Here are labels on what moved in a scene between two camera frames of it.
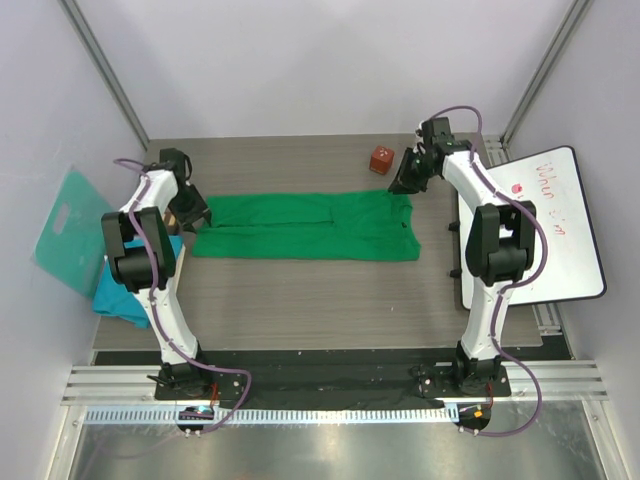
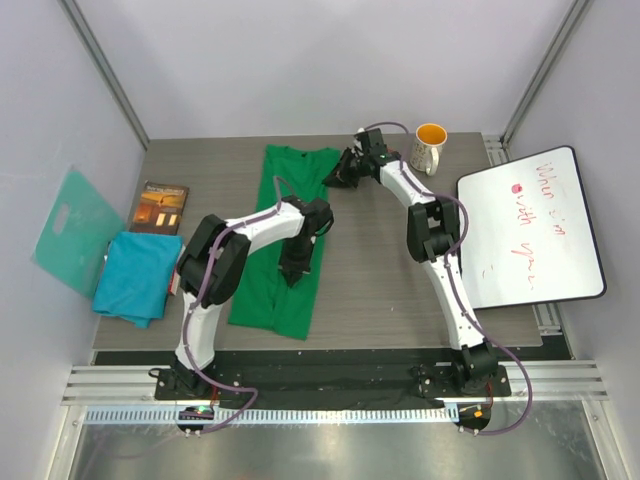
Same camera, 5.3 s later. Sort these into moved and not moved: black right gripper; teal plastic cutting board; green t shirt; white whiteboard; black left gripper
Moved: green t shirt; black right gripper; black left gripper
Not moved: white whiteboard; teal plastic cutting board
